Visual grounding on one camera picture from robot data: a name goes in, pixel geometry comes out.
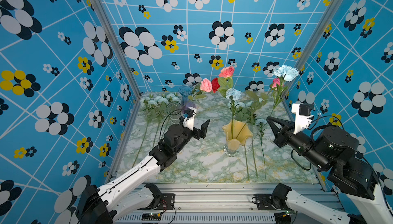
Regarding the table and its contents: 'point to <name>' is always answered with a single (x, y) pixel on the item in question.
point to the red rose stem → (215, 85)
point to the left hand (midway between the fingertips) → (203, 115)
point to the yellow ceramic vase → (236, 133)
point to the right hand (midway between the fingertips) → (271, 117)
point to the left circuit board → (151, 216)
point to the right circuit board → (283, 218)
